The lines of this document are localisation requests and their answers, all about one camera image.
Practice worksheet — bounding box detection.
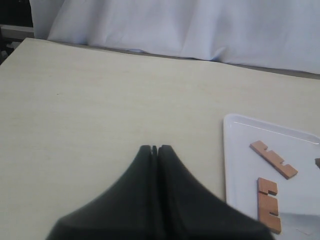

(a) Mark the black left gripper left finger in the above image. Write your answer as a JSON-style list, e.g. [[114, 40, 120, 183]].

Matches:
[[47, 145, 157, 240]]

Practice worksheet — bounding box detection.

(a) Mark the white backdrop cloth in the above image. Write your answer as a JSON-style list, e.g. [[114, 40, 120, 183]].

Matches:
[[30, 0, 320, 74]]

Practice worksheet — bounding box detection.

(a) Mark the notched wooden piece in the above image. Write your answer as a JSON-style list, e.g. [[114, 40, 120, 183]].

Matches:
[[257, 177, 282, 235], [249, 140, 298, 180]]

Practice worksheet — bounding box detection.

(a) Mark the white rectangular plastic tray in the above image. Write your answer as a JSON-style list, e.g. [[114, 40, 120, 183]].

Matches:
[[223, 114, 320, 240]]

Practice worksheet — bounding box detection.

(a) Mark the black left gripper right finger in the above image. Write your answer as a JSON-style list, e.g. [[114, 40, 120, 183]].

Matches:
[[157, 145, 273, 240]]

